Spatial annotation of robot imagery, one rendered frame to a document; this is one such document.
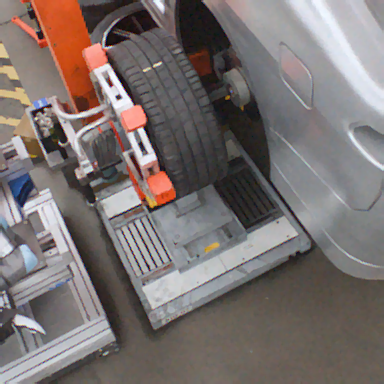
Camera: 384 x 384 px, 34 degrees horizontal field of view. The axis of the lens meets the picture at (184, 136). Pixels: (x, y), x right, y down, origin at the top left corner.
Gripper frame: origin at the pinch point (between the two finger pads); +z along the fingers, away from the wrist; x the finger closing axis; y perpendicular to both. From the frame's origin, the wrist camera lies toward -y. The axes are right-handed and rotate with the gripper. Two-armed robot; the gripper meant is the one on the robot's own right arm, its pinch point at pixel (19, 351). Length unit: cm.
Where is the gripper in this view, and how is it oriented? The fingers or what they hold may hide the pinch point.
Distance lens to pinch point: 171.8
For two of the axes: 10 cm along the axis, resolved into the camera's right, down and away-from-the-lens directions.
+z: 6.5, 5.4, -5.3
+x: -7.6, 4.8, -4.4
